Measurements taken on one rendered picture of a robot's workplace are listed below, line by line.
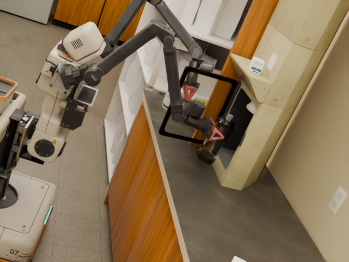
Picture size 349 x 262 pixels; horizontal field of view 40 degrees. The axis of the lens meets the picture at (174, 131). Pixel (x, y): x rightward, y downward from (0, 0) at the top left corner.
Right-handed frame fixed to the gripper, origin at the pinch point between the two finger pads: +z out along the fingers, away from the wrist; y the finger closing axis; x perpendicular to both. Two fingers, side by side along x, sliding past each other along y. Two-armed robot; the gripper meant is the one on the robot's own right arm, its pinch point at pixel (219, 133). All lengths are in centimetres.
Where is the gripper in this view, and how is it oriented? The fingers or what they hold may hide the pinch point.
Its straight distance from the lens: 239.6
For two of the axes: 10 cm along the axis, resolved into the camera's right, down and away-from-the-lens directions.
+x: -4.9, 8.0, 3.4
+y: -1.6, -4.7, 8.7
